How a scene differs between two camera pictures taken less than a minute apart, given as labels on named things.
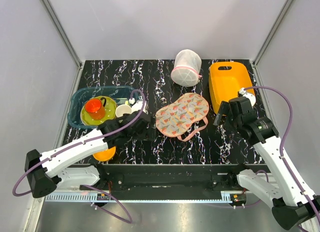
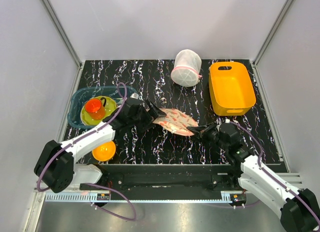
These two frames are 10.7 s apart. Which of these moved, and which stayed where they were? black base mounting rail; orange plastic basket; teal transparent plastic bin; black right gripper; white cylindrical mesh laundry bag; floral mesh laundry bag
Moved: black right gripper; floral mesh laundry bag
Stayed: white cylindrical mesh laundry bag; orange plastic basket; teal transparent plastic bin; black base mounting rail
